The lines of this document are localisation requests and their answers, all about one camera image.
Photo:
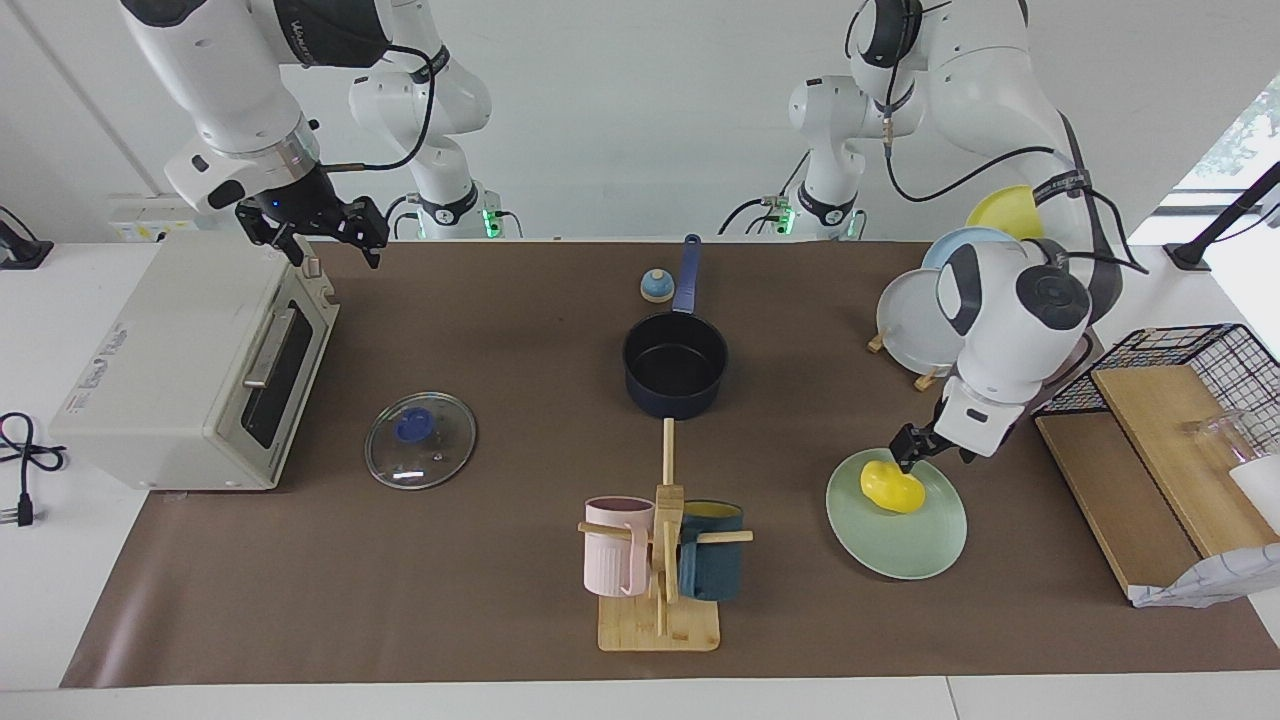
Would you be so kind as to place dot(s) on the black clamp mount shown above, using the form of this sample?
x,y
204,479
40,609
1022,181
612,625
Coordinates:
x,y
20,255

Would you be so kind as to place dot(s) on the yellow potato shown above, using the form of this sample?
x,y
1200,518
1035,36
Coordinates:
x,y
893,488

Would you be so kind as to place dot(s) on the clear glass cup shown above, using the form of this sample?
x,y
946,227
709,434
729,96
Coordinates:
x,y
1225,435

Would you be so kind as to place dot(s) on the grey plate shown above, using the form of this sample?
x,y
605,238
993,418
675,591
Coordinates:
x,y
910,330

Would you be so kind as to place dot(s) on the beige toaster oven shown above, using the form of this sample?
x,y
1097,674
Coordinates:
x,y
170,350

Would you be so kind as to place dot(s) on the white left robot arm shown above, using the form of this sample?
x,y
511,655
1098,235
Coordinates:
x,y
1010,300

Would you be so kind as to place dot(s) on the white cup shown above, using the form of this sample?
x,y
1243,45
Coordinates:
x,y
1260,480

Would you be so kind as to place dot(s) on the yellow plate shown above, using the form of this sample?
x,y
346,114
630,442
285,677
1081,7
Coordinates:
x,y
1005,210

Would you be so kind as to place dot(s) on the white checked paper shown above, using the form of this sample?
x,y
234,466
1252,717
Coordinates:
x,y
1220,580

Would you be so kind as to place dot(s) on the brown table mat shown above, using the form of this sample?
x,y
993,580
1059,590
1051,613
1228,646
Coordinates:
x,y
450,560

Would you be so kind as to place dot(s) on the black camera stand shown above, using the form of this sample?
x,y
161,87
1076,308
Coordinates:
x,y
1190,255

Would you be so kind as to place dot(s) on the white wall socket box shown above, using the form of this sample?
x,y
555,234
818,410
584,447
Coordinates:
x,y
150,215

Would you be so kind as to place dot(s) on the dark blue mug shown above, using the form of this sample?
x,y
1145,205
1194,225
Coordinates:
x,y
712,570

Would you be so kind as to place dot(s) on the glass lid with purple knob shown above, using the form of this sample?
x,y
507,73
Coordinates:
x,y
415,425

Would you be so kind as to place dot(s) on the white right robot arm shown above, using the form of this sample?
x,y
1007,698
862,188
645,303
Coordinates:
x,y
230,70

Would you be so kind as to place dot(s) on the light blue plate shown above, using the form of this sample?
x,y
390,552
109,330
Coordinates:
x,y
965,245

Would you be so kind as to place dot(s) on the pink mug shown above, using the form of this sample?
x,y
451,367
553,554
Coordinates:
x,y
615,560

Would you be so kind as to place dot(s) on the green plate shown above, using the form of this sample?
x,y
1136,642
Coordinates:
x,y
900,550

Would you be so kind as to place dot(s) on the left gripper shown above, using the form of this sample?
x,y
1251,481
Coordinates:
x,y
980,425

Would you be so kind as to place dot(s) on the wooden plate rack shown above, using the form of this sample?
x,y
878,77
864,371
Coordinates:
x,y
927,380

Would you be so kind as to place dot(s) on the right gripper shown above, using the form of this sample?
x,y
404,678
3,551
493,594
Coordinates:
x,y
290,200

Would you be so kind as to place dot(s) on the wooden shelf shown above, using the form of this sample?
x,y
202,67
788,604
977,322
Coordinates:
x,y
1100,500

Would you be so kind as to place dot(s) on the wooden mug tree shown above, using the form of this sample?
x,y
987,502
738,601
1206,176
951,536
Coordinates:
x,y
660,630

